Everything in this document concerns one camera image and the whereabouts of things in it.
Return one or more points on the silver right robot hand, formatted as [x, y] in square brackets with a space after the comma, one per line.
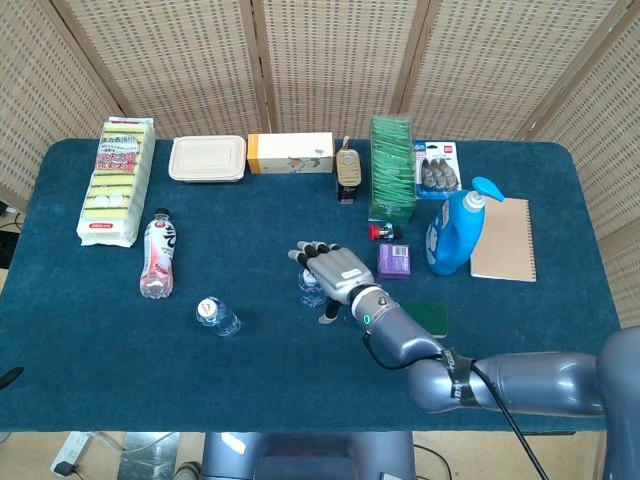
[335, 272]

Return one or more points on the white power strip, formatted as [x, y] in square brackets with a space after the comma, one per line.
[70, 447]

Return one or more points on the silver table leg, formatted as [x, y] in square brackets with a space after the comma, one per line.
[150, 457]

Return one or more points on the beige lidded food container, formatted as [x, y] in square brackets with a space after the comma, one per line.
[207, 157]

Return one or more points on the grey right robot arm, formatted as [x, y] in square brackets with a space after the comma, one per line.
[525, 380]

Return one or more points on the blue table cloth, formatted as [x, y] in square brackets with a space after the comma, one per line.
[225, 225]

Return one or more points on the blue detergent bottle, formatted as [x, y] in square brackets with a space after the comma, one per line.
[452, 240]

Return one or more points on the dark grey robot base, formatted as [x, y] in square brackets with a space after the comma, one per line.
[310, 457]

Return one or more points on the black power plug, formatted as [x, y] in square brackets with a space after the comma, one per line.
[63, 469]

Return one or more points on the woven wooden folding screen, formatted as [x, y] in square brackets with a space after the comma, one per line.
[325, 60]

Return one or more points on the small red capped bottle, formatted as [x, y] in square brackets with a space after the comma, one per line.
[382, 233]

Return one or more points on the purple small box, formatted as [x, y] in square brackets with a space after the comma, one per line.
[395, 261]

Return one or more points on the clear water bottle white cap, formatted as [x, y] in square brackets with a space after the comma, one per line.
[215, 315]
[310, 297]

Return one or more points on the kraft spiral notebook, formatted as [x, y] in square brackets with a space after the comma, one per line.
[507, 240]

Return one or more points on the yellow sponge multipack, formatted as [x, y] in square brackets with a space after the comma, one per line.
[115, 185]

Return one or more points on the small brown brush pack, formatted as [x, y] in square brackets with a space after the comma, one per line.
[346, 167]

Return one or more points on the green yellow scouring sponge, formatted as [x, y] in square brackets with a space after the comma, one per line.
[435, 317]

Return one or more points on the pink white drink bottle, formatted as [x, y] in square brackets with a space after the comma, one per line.
[160, 250]

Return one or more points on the blue blister pack of clips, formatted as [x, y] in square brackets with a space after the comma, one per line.
[439, 170]

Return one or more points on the clear box of green sachets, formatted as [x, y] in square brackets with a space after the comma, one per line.
[392, 170]

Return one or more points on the white orange cardboard box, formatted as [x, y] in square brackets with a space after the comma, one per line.
[290, 152]

